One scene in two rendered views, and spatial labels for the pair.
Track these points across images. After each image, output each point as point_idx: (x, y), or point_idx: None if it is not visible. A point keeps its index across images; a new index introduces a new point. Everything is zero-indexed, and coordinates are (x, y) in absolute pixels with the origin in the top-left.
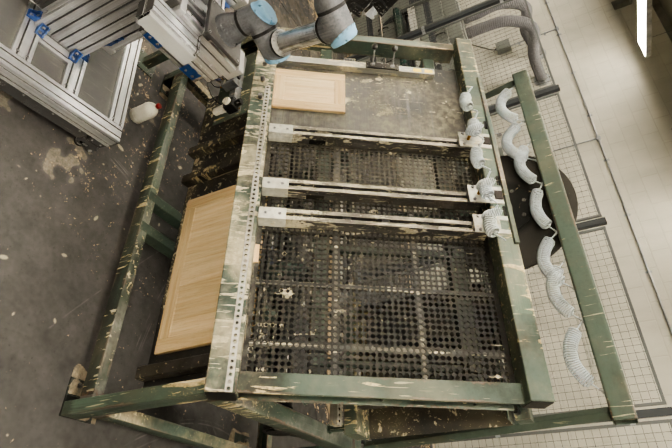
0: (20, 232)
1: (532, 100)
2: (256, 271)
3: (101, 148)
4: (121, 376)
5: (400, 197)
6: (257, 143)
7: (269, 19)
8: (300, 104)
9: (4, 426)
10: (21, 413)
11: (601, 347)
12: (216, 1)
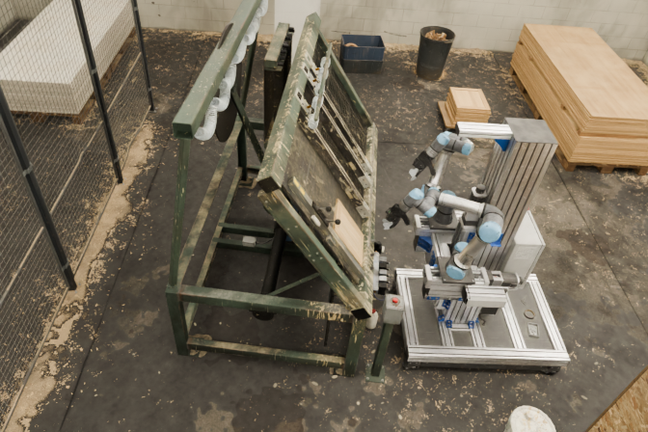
0: (408, 240)
1: (207, 96)
2: (364, 153)
3: (386, 291)
4: None
5: (334, 121)
6: (371, 208)
7: (447, 190)
8: (354, 224)
9: (384, 188)
10: (379, 191)
11: None
12: (445, 253)
